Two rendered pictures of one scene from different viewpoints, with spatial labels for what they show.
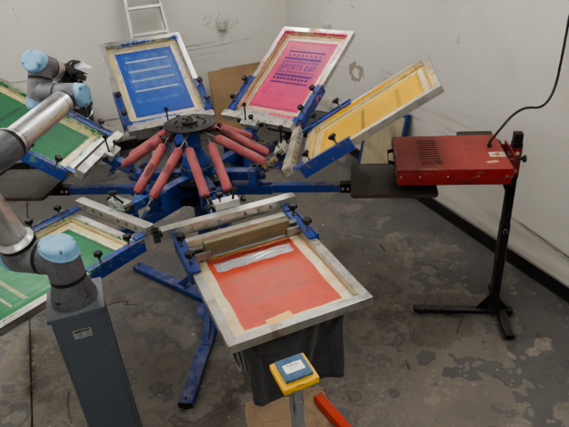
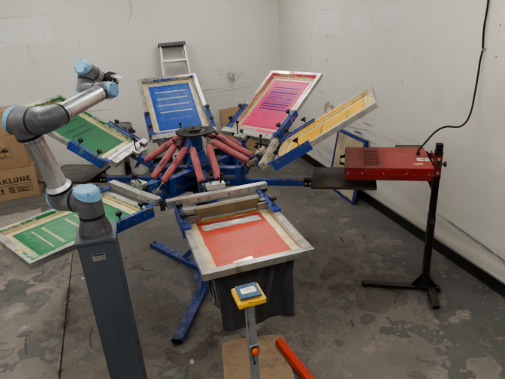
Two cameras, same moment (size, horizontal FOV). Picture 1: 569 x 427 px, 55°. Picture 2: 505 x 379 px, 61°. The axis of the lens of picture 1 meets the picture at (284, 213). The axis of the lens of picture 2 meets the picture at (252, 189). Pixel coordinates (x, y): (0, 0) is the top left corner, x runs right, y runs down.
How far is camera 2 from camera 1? 37 cm
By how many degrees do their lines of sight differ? 8
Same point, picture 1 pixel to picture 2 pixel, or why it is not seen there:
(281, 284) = (248, 239)
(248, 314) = (221, 257)
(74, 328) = (92, 252)
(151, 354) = (155, 305)
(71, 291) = (93, 225)
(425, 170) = (366, 168)
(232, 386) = (214, 331)
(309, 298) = (267, 249)
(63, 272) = (88, 209)
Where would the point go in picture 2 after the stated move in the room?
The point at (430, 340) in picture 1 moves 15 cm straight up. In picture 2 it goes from (372, 306) to (373, 289)
